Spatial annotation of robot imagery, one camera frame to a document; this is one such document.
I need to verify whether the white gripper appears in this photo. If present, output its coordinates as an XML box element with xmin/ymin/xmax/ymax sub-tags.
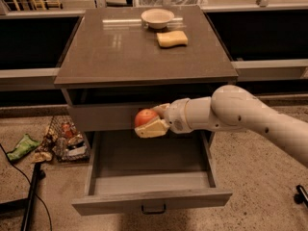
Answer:
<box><xmin>135</xmin><ymin>98</ymin><xmax>192</xmax><ymax>139</ymax></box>

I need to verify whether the red apple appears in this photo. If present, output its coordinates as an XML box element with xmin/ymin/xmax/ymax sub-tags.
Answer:
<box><xmin>135</xmin><ymin>109</ymin><xmax>158</xmax><ymax>127</ymax></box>

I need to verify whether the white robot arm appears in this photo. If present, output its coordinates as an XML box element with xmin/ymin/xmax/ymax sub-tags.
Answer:
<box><xmin>135</xmin><ymin>85</ymin><xmax>308</xmax><ymax>167</ymax></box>

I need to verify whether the open grey lower drawer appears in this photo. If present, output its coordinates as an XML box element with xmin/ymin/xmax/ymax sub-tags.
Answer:
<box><xmin>72</xmin><ymin>130</ymin><xmax>232</xmax><ymax>216</ymax></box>

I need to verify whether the grey drawer cabinet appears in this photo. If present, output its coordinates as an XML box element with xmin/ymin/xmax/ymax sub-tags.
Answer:
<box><xmin>53</xmin><ymin>5</ymin><xmax>239</xmax><ymax>146</ymax></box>

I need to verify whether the yellow sponge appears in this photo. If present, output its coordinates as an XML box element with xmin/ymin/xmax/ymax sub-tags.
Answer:
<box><xmin>157</xmin><ymin>31</ymin><xmax>188</xmax><ymax>48</ymax></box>

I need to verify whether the white ceramic bowl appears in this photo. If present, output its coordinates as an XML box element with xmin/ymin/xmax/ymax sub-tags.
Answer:
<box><xmin>141</xmin><ymin>9</ymin><xmax>174</xmax><ymax>29</ymax></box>

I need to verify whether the yellow snack wrapper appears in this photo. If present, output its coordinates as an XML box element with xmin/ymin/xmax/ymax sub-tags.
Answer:
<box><xmin>32</xmin><ymin>151</ymin><xmax>53</xmax><ymax>164</ymax></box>

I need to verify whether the green snack bag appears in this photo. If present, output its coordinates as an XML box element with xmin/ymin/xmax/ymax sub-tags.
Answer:
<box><xmin>7</xmin><ymin>134</ymin><xmax>39</xmax><ymax>162</ymax></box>

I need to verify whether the black stand leg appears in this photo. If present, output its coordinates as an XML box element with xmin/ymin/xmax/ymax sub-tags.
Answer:
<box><xmin>0</xmin><ymin>163</ymin><xmax>44</xmax><ymax>231</ymax></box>

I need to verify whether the black caster wheel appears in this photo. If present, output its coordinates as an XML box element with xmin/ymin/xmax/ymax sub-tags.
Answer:
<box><xmin>294</xmin><ymin>185</ymin><xmax>308</xmax><ymax>208</ymax></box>

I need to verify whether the black cable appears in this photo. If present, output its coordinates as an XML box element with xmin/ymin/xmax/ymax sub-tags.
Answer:
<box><xmin>0</xmin><ymin>143</ymin><xmax>53</xmax><ymax>231</ymax></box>

